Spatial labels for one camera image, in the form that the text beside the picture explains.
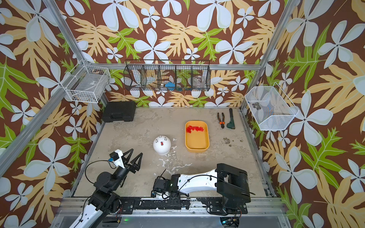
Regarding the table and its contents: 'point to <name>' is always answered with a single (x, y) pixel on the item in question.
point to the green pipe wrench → (231, 125)
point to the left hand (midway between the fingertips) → (137, 151)
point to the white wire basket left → (86, 83)
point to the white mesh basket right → (269, 108)
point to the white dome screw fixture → (162, 145)
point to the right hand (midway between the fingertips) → (171, 195)
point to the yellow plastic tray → (196, 136)
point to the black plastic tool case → (119, 110)
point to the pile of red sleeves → (189, 128)
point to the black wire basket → (167, 75)
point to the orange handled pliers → (222, 123)
